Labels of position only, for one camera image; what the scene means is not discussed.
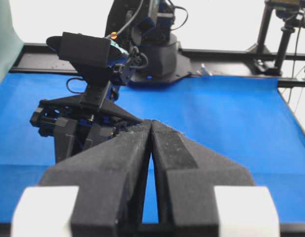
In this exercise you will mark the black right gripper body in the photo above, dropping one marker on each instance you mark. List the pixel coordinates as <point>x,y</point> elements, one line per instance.
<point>82,121</point>

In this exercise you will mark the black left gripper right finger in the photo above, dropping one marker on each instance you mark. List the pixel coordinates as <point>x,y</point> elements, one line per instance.
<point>185,175</point>

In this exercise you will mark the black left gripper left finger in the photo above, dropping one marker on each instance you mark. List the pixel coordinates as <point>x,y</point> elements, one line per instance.
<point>112,179</point>

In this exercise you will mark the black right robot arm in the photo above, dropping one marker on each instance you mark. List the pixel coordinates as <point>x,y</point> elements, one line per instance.
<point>138,39</point>

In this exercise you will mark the blue work mat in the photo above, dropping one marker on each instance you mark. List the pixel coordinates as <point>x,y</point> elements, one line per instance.
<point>244,119</point>

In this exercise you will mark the green backdrop sheet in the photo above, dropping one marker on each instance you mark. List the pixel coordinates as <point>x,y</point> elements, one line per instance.
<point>10,43</point>

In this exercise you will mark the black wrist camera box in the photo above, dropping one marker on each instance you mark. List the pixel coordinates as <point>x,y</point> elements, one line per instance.
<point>92,57</point>

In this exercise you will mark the black aluminium frame rail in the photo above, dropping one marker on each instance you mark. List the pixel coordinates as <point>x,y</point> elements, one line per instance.
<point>39,58</point>

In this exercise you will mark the small metal bracket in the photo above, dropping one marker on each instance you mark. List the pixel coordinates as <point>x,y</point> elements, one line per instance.
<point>203,71</point>

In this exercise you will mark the black camera stand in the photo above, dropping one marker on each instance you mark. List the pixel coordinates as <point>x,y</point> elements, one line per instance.
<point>292,12</point>

